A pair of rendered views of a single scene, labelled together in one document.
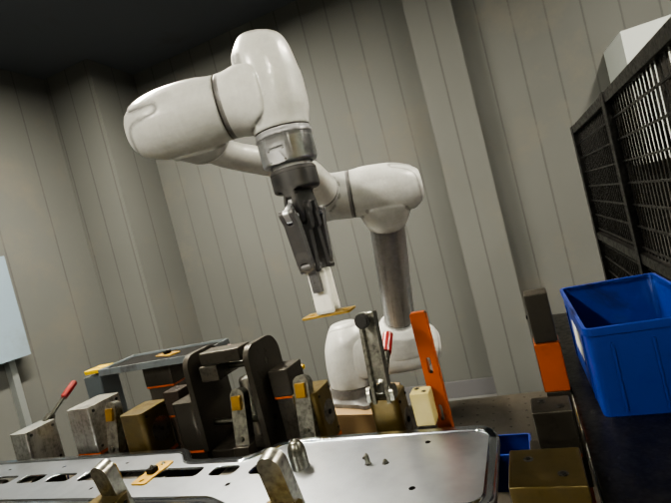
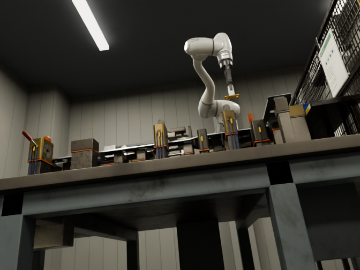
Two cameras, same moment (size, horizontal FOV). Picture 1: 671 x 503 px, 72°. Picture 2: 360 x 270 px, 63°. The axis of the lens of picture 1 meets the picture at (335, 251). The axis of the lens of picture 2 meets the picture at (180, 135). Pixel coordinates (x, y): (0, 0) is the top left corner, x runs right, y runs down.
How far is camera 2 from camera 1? 1.38 m
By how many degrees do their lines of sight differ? 29
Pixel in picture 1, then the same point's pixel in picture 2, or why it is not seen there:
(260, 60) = (224, 37)
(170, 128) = (201, 44)
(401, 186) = (234, 106)
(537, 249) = not seen: hidden behind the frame
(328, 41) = (173, 103)
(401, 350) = not seen: hidden behind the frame
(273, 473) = (227, 108)
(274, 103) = (226, 45)
